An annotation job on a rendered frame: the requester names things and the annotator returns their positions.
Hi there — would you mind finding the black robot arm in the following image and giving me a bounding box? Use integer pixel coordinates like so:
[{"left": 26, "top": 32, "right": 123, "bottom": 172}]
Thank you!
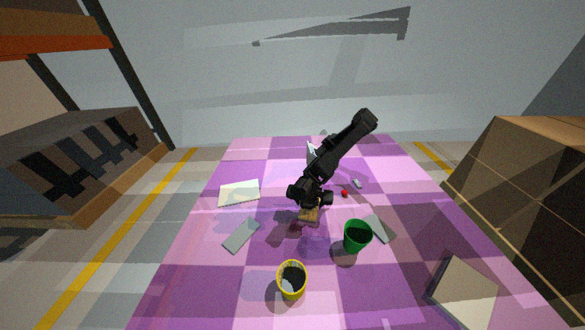
[{"left": 290, "top": 107, "right": 378, "bottom": 210}]

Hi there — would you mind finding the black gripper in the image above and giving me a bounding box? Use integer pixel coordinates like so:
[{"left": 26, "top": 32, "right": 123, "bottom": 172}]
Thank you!
[{"left": 286, "top": 184, "right": 334, "bottom": 209}]

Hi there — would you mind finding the green cup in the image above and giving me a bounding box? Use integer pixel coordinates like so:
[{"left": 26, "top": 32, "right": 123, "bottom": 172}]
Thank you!
[{"left": 343, "top": 218, "right": 373, "bottom": 255}]

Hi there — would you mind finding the yellow open cylinder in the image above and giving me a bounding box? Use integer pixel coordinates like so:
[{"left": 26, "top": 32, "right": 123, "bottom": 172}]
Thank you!
[{"left": 276, "top": 259, "right": 308, "bottom": 301}]

